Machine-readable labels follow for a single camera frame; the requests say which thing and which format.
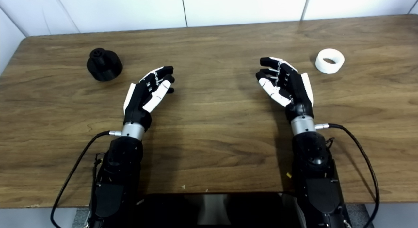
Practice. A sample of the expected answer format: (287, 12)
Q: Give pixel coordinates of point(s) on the round black plastic part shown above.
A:
(104, 68)

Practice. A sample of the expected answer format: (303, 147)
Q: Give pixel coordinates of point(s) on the glossy black robot torso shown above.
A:
(163, 211)

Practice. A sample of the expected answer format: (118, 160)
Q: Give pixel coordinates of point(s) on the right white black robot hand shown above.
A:
(298, 94)

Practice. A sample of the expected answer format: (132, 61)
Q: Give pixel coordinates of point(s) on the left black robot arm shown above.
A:
(120, 169)

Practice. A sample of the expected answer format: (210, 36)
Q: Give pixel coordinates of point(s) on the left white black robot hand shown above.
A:
(138, 100)

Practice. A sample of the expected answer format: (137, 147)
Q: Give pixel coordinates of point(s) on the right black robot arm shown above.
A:
(315, 175)

